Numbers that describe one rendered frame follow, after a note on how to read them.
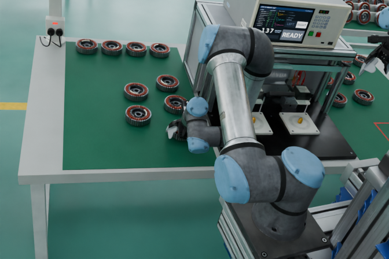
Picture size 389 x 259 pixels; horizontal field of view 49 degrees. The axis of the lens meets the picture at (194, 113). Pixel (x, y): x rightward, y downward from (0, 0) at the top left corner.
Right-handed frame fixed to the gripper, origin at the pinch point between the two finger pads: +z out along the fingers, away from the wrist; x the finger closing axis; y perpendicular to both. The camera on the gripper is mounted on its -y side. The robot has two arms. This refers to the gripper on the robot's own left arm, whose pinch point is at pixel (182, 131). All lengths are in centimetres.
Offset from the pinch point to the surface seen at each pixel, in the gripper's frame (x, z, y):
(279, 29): 36, -26, -41
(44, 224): -53, 17, 40
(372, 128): 99, 10, -14
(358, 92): 101, 20, -40
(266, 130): 38.6, 0.0, -4.2
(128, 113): -23.3, 0.9, -6.5
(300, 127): 56, 2, -8
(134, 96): -21.5, 7.8, -17.4
